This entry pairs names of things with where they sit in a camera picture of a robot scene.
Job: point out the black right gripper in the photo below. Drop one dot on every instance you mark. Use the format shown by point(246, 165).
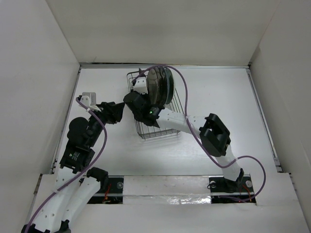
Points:
point(145, 96)

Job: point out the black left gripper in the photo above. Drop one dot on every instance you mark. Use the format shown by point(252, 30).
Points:
point(112, 111)

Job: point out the brown rimmed cream plate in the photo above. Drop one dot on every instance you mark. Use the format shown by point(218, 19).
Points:
point(152, 86)

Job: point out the green glazed plate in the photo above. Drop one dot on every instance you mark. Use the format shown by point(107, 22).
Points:
point(171, 86)

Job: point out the black rimmed patterned plate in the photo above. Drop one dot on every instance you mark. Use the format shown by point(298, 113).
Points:
point(161, 87)

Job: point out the blue floral plate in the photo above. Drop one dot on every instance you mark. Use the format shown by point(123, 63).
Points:
point(165, 85)

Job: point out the cream tree pattern plate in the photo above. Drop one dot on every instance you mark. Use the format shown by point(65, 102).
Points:
point(158, 85)

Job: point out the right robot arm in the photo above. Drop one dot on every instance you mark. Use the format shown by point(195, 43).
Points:
point(209, 132)

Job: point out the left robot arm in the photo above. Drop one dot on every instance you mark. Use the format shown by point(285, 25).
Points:
point(77, 179)

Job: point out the white foam base block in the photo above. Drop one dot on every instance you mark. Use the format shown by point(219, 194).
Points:
point(172, 190)

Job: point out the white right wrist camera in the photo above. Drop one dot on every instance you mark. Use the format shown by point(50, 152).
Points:
point(140, 85)

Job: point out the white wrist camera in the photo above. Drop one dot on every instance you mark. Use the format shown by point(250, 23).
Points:
point(88, 101)
point(140, 85)

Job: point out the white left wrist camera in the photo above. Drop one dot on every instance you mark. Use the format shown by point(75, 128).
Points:
point(88, 101)

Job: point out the grey wire dish rack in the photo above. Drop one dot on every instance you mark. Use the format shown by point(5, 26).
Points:
point(163, 126)

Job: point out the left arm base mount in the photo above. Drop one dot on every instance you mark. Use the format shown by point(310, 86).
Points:
point(113, 194)

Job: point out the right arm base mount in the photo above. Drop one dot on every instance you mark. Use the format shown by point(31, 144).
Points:
point(221, 194)

